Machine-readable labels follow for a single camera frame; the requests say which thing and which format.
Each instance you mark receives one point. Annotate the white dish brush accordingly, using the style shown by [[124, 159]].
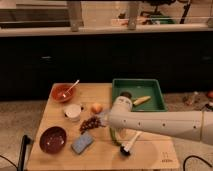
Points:
[[125, 149]]

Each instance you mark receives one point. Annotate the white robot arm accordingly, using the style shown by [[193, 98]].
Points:
[[191, 125]]

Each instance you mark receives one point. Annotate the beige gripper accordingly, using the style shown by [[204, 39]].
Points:
[[121, 133]]

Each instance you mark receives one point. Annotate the bunch of dark grapes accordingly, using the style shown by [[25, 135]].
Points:
[[91, 123]]

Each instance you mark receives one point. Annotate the white cup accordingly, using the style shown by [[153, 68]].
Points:
[[73, 112]]

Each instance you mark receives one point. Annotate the black clamp post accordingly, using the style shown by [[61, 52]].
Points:
[[24, 143]]

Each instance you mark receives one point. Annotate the blue sponge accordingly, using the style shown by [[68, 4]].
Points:
[[82, 142]]

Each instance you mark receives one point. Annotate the green can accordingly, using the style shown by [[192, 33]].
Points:
[[126, 94]]

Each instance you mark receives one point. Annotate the orange bowl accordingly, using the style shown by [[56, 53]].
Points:
[[62, 93]]

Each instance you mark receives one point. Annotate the yellow corn cob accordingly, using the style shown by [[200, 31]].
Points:
[[141, 100]]

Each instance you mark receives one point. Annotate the grey cloth piece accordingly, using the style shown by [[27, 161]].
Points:
[[103, 117]]

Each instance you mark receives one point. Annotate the white plastic spoon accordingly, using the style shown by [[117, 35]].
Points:
[[71, 87]]

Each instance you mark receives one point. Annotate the purple bowl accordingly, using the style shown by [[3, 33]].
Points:
[[53, 140]]

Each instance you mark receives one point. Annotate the green plastic tray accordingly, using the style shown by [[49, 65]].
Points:
[[140, 88]]

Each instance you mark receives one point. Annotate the green pepper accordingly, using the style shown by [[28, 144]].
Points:
[[113, 137]]

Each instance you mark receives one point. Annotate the orange round fruit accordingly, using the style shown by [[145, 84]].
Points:
[[96, 108]]

